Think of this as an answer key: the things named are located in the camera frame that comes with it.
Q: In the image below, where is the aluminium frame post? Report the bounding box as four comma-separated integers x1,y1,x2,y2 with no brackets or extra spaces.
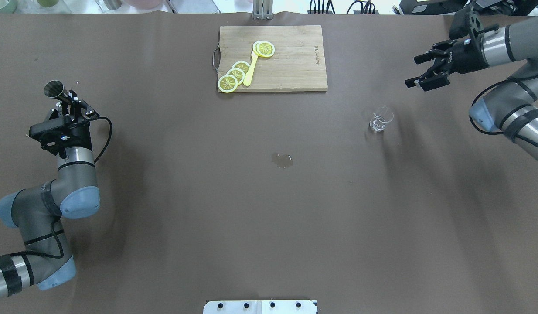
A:
252,0,274,20

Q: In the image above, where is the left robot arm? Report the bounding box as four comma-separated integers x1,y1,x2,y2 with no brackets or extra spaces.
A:
0,87,100,298

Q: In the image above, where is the bamboo cutting board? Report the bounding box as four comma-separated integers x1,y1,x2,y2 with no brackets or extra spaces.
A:
218,25,327,93

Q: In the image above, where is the lemon slice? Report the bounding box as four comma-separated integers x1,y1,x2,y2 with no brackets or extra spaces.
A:
227,67,246,85
232,60,250,74
217,74,239,93
254,41,276,58

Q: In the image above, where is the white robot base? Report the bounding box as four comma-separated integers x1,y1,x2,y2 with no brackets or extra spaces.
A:
203,300,319,314

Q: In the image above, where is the steel double jigger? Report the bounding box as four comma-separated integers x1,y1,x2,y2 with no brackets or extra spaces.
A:
43,80,73,105

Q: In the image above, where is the black computer monitor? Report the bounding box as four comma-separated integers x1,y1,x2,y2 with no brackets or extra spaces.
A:
399,0,538,16

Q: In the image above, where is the small clear glass beaker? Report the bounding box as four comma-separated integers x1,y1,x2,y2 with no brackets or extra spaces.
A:
369,106,394,133

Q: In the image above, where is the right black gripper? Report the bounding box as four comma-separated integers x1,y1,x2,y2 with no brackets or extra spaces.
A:
404,38,490,92

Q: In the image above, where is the yellow plastic spoon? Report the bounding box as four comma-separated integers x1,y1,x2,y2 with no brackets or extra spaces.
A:
243,41,263,87

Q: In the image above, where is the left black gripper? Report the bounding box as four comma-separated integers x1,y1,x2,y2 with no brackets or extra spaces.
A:
48,90,99,151

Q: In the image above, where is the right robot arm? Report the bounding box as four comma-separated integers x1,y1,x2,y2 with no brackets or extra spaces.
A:
405,8,538,161

